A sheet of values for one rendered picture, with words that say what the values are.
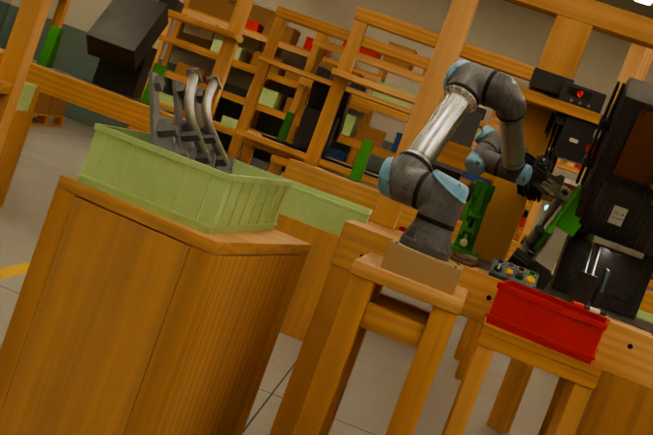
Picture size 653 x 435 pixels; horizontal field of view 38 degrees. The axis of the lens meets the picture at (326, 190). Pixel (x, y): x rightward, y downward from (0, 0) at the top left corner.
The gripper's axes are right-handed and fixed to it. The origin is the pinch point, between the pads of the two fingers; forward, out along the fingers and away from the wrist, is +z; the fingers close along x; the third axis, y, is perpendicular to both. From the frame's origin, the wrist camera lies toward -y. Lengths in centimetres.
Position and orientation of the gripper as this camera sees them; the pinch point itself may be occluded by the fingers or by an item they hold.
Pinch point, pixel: (561, 194)
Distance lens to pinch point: 342.0
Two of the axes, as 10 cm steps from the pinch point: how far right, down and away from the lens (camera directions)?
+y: 2.7, -5.7, -7.8
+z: 7.9, 5.9, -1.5
